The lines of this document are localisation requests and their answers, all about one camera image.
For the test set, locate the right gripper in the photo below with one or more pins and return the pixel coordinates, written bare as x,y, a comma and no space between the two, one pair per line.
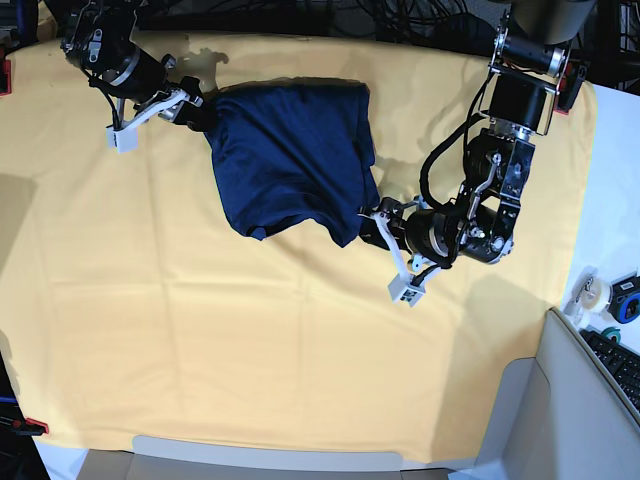
180,104

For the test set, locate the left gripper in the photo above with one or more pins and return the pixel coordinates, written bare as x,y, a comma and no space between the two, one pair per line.
384,227

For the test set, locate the blue long-sleeve shirt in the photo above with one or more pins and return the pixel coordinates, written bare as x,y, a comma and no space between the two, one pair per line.
286,153

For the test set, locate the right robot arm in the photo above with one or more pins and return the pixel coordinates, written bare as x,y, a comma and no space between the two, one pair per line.
137,86

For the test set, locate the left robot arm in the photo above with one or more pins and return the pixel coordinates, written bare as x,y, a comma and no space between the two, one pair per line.
529,78

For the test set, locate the yellow table cloth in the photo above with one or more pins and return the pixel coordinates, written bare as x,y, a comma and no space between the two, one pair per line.
130,307

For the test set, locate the red clamp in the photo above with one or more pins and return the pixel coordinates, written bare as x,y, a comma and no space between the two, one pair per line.
5,73
24,427
570,85

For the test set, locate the clear tape roll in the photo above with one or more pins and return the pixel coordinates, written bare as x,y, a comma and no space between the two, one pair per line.
591,294

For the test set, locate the red clamp upper right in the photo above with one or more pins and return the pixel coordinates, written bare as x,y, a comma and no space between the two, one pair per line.
570,85

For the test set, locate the green tape roll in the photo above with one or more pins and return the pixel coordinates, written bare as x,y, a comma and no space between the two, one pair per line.
613,334

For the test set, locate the blue tape measure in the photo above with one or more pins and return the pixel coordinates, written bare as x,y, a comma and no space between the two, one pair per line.
624,305

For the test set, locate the white partition panel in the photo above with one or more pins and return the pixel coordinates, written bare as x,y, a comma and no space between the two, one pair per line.
559,415

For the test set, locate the black keyboard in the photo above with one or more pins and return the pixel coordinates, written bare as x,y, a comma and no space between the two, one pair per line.
620,362

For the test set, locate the red clamp lower left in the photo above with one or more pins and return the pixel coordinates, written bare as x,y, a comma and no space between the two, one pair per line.
24,427

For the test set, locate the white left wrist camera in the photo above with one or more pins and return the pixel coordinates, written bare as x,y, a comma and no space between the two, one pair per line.
402,289

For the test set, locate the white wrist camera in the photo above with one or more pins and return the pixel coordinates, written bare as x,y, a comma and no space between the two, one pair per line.
402,289
123,141

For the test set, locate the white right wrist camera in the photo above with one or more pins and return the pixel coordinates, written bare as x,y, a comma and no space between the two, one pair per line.
123,141

